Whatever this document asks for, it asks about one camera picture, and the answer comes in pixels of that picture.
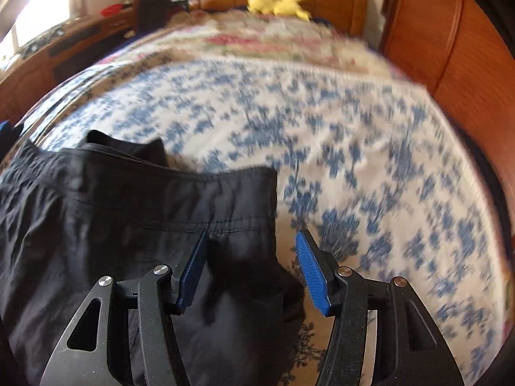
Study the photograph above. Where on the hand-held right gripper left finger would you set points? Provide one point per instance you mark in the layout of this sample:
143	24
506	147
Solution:
193	273

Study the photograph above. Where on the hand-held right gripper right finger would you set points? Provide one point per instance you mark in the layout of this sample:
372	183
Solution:
313	273

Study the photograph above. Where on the black jacket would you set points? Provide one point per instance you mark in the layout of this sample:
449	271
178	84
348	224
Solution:
100	217

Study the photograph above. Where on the blue floral bed sheet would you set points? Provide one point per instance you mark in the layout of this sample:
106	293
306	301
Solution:
322	136

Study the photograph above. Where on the navy blue cloth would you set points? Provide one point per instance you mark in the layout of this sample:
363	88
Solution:
7	132

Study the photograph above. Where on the pink floral quilt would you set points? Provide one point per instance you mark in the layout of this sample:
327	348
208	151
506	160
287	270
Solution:
261	36

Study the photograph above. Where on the wooden desk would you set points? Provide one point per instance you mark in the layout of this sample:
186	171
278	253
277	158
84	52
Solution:
52	60

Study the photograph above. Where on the wooden slatted wardrobe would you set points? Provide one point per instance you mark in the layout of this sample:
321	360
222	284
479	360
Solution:
442	40

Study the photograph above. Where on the dark wooden chair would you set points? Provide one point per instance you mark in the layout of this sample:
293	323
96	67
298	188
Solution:
155	6

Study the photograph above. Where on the yellow plush toy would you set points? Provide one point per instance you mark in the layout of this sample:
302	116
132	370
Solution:
281	4

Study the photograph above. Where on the wooden bed headboard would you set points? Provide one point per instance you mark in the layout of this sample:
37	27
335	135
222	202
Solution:
338	0

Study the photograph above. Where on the window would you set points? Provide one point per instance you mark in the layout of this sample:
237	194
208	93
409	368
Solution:
44	4

